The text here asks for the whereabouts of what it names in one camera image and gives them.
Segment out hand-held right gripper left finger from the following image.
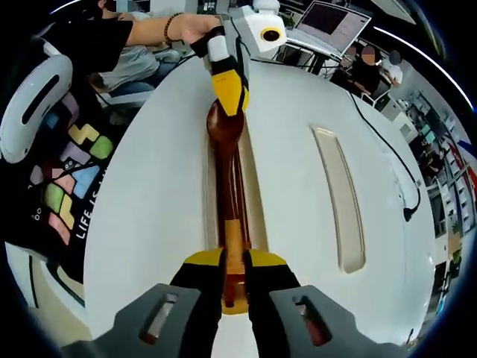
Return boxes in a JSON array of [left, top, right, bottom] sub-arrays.
[[89, 248, 229, 358]]

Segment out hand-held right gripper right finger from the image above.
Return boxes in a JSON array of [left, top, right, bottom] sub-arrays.
[[244, 248, 407, 358]]

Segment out brown wooden spoon utensil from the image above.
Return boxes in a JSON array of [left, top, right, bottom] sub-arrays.
[[206, 99, 249, 309]]

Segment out dark wooden chopstick utensil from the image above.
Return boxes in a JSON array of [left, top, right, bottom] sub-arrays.
[[236, 148, 250, 249], [230, 147, 243, 224]]

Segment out beige cutlery case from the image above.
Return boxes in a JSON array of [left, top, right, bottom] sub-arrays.
[[200, 106, 271, 317]]

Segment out beige cutlery case lid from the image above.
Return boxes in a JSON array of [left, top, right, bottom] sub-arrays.
[[309, 124, 367, 274]]

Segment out person's left hand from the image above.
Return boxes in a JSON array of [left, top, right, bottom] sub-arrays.
[[181, 14, 224, 45]]

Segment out white laptop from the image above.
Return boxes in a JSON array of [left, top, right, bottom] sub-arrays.
[[288, 0, 374, 59]]

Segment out white wearable device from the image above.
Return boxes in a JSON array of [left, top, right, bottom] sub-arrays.
[[0, 54, 74, 165]]

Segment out brown bead bracelet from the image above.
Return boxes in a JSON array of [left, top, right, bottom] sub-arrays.
[[163, 12, 184, 46]]

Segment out black cable with plug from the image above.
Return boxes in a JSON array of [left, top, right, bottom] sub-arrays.
[[346, 89, 422, 222]]

